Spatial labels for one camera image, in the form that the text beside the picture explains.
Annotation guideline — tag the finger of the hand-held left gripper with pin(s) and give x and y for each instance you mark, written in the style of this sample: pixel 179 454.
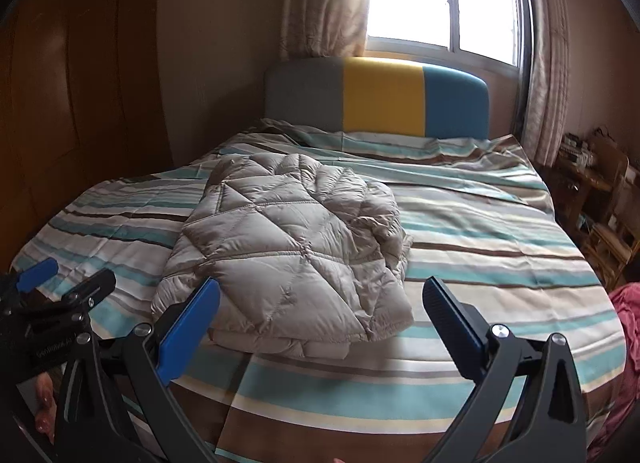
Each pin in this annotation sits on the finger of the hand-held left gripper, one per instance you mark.
pixel 37 274
pixel 92 288

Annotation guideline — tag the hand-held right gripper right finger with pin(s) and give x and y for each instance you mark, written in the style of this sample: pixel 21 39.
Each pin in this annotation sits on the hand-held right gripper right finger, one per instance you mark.
pixel 452 325

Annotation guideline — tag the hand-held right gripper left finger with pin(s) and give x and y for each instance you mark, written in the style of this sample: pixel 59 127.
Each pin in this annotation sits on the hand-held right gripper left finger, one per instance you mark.
pixel 187 328

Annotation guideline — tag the beige quilted down jacket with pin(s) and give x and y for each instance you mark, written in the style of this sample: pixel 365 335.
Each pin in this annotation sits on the beige quilted down jacket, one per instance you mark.
pixel 290 253

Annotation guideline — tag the person's left hand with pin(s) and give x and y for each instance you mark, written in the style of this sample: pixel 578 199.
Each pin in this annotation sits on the person's left hand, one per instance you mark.
pixel 45 408

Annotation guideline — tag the person's right hand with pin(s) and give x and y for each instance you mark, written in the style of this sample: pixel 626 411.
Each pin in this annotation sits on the person's right hand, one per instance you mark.
pixel 340 460

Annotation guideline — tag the striped bed sheet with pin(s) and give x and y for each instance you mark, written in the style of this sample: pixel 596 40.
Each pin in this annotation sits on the striped bed sheet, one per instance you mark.
pixel 475 243

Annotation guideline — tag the pink ruffled cloth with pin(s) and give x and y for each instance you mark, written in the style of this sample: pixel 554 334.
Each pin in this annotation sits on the pink ruffled cloth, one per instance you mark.
pixel 627 343

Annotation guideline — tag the round wooden side table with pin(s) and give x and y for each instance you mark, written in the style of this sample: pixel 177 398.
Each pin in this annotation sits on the round wooden side table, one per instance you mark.
pixel 575 188

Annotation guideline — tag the brown wooden wardrobe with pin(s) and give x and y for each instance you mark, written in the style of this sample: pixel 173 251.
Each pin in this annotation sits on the brown wooden wardrobe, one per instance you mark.
pixel 75 93

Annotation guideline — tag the rattan chair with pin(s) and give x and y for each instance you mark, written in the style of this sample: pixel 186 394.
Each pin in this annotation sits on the rattan chair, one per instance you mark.
pixel 615 213

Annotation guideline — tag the small items tray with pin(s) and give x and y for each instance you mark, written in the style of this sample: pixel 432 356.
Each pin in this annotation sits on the small items tray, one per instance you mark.
pixel 577 153

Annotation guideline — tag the grey yellow blue headboard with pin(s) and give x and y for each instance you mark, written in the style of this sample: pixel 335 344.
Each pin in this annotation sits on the grey yellow blue headboard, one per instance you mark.
pixel 380 93

